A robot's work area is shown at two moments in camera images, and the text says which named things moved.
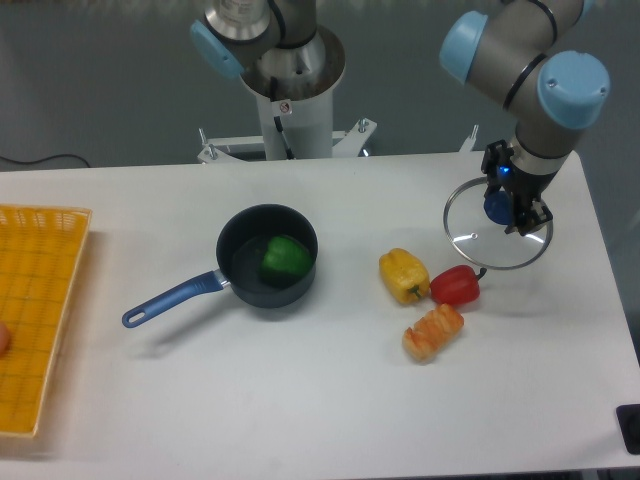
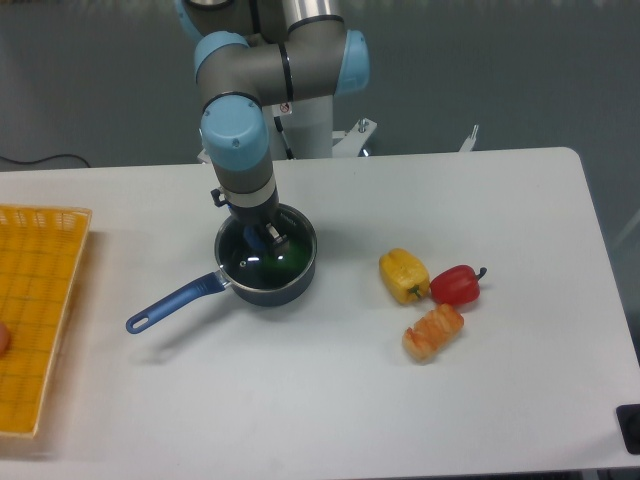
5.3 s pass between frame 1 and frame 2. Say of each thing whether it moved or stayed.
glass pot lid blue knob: moved
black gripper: moved
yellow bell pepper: stayed
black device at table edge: stayed
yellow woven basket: stayed
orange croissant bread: stayed
